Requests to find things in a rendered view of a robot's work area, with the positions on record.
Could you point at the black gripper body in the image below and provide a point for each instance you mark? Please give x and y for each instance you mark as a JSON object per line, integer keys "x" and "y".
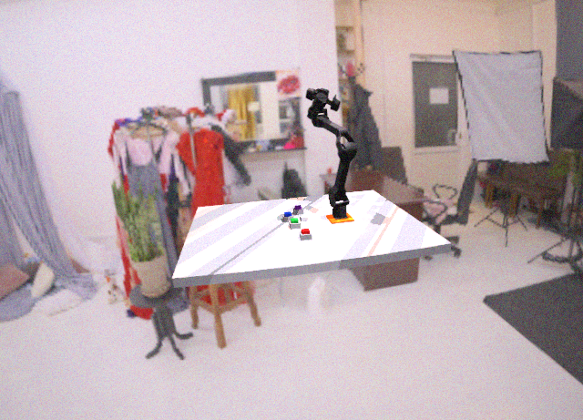
{"x": 334, "y": 104}

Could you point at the red button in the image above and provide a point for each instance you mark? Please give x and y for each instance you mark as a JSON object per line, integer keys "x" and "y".
{"x": 305, "y": 235}

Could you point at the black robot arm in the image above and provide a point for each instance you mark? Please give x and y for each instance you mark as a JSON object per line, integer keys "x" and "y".
{"x": 346, "y": 151}

